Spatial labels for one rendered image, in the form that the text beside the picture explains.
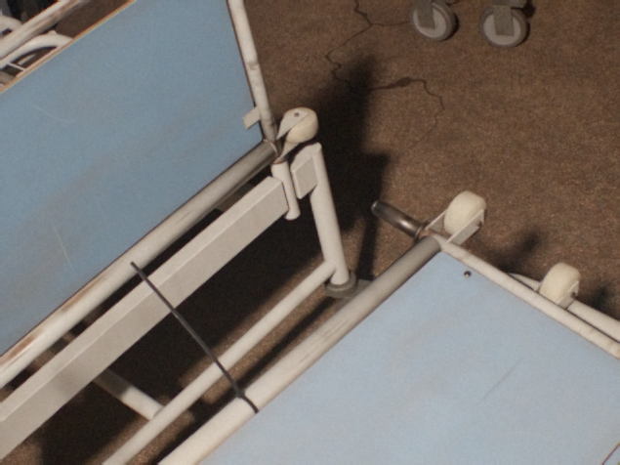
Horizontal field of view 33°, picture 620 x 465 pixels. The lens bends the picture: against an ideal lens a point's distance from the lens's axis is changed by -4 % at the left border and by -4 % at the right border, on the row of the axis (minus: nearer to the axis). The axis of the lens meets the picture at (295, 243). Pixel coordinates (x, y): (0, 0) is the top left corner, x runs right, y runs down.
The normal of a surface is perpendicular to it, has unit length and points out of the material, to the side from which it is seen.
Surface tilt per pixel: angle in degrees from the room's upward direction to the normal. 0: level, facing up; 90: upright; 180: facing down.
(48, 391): 90
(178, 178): 90
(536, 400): 8
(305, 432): 8
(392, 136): 0
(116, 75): 90
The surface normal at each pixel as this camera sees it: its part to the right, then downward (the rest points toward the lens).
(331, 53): -0.19, -0.74
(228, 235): 0.73, 0.33
